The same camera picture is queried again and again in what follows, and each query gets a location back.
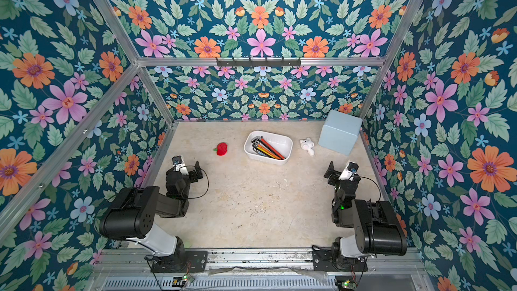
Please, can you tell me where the red handled hex key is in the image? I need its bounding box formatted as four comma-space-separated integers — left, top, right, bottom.
260, 138, 285, 160

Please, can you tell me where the orange handled hex key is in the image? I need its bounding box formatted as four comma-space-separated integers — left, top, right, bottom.
253, 142, 282, 160

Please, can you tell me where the yellow handled hex key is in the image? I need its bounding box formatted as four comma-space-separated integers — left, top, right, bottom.
254, 145, 278, 160

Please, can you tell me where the large black hex key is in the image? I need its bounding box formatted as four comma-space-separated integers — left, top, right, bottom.
251, 137, 277, 159

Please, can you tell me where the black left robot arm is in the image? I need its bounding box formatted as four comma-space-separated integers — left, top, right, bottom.
98, 161, 208, 261

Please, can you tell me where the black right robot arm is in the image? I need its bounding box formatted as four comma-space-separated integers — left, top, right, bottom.
324, 162, 408, 259

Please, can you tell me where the light blue box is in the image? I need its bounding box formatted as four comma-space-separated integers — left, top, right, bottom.
319, 110, 363, 155

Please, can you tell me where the white storage box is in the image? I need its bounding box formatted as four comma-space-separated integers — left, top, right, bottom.
244, 131, 294, 166

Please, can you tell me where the red plush apple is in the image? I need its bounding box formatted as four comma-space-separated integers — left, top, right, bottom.
214, 142, 228, 156

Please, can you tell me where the white plush bunny toy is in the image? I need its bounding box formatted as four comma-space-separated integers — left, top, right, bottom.
300, 137, 315, 156

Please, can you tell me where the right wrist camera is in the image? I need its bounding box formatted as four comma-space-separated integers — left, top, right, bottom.
338, 161, 361, 183

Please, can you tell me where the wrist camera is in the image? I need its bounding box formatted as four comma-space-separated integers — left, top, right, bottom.
172, 156, 188, 176
338, 161, 361, 183

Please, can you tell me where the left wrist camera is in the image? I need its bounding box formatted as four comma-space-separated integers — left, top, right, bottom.
172, 156, 188, 176

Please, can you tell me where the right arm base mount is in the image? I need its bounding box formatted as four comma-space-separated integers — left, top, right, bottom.
311, 242, 368, 273

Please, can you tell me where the black hook rail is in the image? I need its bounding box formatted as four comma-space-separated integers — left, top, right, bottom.
215, 57, 302, 68

